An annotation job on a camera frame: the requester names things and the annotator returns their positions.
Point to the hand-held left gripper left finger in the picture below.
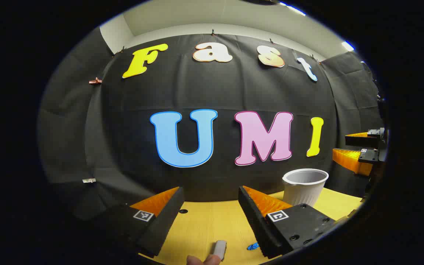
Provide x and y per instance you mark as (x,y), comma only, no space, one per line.
(168,217)

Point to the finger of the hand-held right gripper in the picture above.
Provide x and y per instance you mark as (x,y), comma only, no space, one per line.
(363,140)
(355,160)

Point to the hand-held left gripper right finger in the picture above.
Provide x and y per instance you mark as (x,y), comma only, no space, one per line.
(252,221)

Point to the dark blue paper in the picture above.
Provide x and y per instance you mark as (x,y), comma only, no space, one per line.
(253,246)

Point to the white ribbed garbage bin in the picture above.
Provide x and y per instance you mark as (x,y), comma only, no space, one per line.
(302,189)

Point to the yellow wooden desktop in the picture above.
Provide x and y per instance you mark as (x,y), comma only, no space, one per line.
(208,224)

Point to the white clip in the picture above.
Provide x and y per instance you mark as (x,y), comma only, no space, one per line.
(88,180)

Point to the ceiling light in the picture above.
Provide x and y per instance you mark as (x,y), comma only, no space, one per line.
(348,46)

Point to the copper clip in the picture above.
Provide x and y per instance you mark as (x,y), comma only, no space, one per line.
(95,81)

